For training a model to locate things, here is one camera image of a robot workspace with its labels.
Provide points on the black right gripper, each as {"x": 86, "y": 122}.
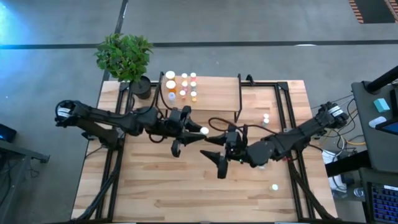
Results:
{"x": 234, "y": 146}

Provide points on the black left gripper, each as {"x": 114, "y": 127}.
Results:
{"x": 172, "y": 124}

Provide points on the small teal medicine bottle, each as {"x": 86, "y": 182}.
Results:
{"x": 204, "y": 130}

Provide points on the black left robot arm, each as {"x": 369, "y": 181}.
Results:
{"x": 102, "y": 114}

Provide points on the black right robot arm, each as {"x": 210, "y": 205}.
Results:
{"x": 292, "y": 137}

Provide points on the white bottle right side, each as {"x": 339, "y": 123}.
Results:
{"x": 265, "y": 122}

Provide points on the black table clamp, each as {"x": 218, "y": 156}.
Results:
{"x": 250, "y": 79}

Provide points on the green potted plant black pot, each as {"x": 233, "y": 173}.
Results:
{"x": 124, "y": 56}

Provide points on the white power strip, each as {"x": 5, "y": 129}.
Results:
{"x": 329, "y": 156}

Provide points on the black desk leg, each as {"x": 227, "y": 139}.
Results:
{"x": 345, "y": 165}

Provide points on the grey side desk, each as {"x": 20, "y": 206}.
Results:
{"x": 367, "y": 140}

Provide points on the white oval device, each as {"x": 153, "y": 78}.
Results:
{"x": 377, "y": 121}

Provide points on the grey metal stand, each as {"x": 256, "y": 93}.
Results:
{"x": 28, "y": 154}

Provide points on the small teal box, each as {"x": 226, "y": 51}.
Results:
{"x": 381, "y": 105}

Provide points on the dark tablet blue screen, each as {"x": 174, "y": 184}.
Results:
{"x": 390, "y": 127}

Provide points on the backlit mechanical keyboard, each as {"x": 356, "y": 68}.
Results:
{"x": 385, "y": 203}

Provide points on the black device blue light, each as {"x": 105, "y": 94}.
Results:
{"x": 6, "y": 133}

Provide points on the black floor mat orange edge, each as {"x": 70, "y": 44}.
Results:
{"x": 373, "y": 11}

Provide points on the wooden shelf black metal frame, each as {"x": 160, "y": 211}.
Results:
{"x": 217, "y": 93}

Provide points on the black aluminium table frame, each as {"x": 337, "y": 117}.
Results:
{"x": 113, "y": 202}

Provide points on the black cylindrical post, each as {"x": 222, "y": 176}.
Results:
{"x": 381, "y": 81}

